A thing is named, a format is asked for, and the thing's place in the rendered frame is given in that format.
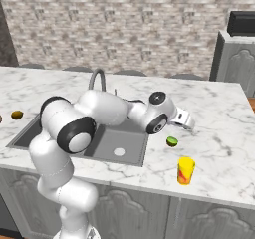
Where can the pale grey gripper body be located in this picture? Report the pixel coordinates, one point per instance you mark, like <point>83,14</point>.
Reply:
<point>186,122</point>

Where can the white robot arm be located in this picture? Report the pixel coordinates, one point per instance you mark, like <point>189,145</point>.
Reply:
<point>99,107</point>

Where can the yellow cup with red pattern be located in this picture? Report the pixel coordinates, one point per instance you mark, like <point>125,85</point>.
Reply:
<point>186,170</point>

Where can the grey sink basin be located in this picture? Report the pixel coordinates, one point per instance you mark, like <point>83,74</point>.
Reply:
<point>113,143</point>

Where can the green round fruit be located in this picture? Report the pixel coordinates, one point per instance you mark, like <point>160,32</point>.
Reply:
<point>172,141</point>

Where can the dark grey stool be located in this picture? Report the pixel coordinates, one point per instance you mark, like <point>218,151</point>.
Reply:
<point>78,69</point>
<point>186,76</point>
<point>32,65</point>
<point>129,73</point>

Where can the grey cupboard run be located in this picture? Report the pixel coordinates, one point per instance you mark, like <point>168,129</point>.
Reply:
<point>236,63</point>

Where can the grey curved tap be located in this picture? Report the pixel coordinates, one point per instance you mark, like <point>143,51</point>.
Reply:
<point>99,74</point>

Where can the grey cupboard door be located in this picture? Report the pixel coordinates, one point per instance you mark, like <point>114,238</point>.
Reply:
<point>129,213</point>
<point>23,199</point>
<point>212,219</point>

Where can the black microwave oven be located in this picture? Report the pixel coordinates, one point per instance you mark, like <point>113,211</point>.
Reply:
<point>241,23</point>

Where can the dark yellow round thing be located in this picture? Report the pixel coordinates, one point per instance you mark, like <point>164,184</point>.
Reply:
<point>17,115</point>

